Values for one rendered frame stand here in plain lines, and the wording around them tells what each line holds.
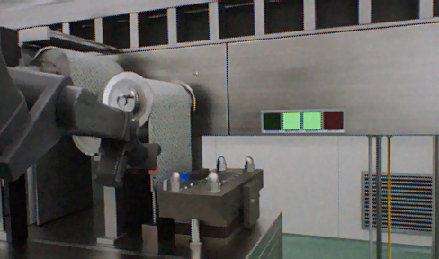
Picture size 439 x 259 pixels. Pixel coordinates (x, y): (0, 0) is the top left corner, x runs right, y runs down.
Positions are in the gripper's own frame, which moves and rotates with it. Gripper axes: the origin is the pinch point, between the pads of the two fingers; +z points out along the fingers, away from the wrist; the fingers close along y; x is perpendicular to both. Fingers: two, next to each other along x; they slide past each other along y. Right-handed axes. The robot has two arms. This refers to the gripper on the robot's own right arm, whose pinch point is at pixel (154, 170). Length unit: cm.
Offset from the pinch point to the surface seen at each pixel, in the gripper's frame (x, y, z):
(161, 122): 12.3, 0.3, -2.9
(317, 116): 26.2, 37.6, 19.6
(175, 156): 7.9, 0.3, 8.7
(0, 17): 65, -89, -1
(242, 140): 124, -54, 234
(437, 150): 25, 72, 40
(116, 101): 13.2, -7.8, -12.6
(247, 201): -2.5, 21.3, 14.3
